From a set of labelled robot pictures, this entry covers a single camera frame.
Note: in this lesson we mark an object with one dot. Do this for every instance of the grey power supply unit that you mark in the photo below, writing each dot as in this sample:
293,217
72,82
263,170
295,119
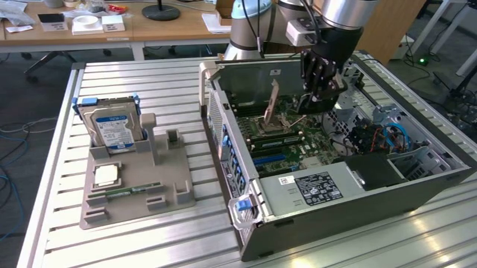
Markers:
283,201

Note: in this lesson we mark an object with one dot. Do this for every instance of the wooden desk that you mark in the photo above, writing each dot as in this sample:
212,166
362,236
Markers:
167,30

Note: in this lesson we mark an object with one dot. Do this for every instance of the grey cup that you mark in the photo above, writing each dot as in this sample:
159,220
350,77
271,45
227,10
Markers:
53,2

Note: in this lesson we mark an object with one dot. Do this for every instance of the clear plastic bag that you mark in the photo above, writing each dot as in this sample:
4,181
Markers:
16,14

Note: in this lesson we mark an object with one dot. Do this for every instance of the silver perforated drive cage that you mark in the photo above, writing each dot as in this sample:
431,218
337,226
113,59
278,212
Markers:
385,113

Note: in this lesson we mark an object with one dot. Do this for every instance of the flat white box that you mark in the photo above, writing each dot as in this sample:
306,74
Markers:
87,31

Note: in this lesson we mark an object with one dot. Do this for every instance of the white box black top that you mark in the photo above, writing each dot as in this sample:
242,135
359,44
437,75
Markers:
53,26

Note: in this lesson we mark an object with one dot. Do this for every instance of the silver CPU chip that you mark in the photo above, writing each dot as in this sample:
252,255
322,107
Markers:
105,175

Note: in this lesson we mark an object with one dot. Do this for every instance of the blue case release latch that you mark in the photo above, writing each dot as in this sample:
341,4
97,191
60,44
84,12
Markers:
242,206

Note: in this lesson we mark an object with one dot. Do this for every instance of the black round lamp base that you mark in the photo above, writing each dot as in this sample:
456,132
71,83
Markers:
160,12

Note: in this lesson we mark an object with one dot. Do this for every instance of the red small packet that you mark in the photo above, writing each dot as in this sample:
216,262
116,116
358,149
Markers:
115,9

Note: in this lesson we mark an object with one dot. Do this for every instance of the green Dell motherboard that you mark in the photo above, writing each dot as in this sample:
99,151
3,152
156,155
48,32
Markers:
309,145

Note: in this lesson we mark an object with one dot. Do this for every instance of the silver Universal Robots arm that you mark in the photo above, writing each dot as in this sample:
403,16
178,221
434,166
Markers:
246,33

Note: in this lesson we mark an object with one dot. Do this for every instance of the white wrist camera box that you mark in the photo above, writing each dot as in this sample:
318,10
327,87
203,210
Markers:
298,32

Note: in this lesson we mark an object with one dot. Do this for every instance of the grey plastic parts rack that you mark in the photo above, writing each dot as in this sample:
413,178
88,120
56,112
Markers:
167,173

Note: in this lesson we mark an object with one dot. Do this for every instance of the CPU socket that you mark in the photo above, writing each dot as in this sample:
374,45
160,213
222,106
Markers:
286,124

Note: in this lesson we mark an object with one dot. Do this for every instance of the open cardboard box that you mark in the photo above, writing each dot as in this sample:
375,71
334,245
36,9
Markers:
223,8

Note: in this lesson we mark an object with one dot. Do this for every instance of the grey open PC case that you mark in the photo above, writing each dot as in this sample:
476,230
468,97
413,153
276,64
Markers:
335,223

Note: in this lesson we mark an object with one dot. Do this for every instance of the silver disk bay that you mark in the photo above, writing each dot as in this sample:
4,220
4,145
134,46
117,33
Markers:
417,164

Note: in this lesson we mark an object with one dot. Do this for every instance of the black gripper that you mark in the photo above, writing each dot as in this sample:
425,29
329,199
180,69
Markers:
335,47

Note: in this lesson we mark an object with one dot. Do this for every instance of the silver chipset heatsink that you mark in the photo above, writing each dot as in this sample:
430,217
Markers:
314,164

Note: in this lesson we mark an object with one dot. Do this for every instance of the plain white box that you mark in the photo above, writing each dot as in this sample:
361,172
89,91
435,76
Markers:
112,23

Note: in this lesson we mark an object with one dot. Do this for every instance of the white paper stack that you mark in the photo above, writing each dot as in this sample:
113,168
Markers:
214,25

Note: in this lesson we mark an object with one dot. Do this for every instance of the wooden cabinet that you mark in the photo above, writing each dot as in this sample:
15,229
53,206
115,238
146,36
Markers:
391,28

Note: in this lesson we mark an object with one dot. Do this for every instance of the white bowl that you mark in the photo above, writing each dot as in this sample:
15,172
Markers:
80,21

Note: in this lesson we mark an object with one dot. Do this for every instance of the white printed card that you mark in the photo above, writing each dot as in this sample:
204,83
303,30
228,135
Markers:
19,29

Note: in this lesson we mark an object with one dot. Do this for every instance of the black plastic shroud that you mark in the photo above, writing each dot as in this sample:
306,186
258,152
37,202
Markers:
373,170

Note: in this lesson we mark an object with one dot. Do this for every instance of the hard disk in blue caddy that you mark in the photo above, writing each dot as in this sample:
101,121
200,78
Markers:
111,125

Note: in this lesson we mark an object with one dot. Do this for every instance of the green RAM stick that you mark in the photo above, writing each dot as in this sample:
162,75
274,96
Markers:
276,142
129,190

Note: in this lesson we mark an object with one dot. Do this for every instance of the blue expansion slot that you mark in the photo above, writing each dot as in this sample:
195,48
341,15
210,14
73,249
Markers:
268,160

